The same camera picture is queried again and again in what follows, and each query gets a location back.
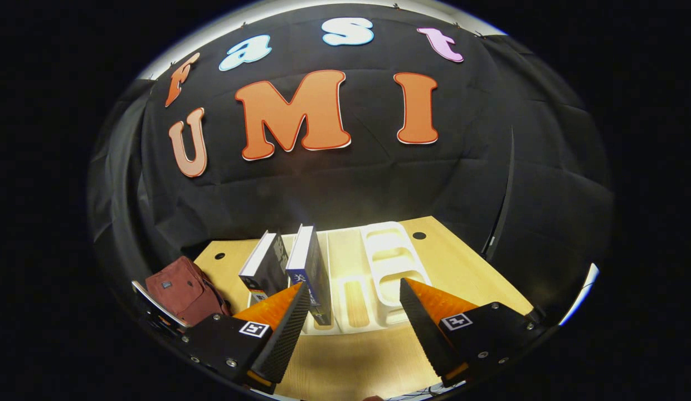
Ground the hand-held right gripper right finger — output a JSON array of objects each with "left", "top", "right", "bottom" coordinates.
[{"left": 400, "top": 277, "right": 547, "bottom": 388}]

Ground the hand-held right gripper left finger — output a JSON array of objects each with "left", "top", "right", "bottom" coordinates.
[{"left": 181, "top": 282, "right": 312, "bottom": 395}]

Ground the maroon schoolbag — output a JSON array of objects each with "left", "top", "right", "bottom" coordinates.
[{"left": 145, "top": 256, "right": 232, "bottom": 326}]

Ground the grey portrait cover book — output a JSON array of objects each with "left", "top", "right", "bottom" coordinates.
[{"left": 239, "top": 231, "right": 291, "bottom": 304}]

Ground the blue photo cover book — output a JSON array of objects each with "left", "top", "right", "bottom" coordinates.
[{"left": 286, "top": 224, "right": 333, "bottom": 326}]

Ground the white bookshelf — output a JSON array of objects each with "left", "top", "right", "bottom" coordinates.
[{"left": 248, "top": 221, "right": 432, "bottom": 336}]

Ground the black backdrop cloth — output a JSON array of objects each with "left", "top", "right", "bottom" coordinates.
[{"left": 88, "top": 3, "right": 615, "bottom": 329}]

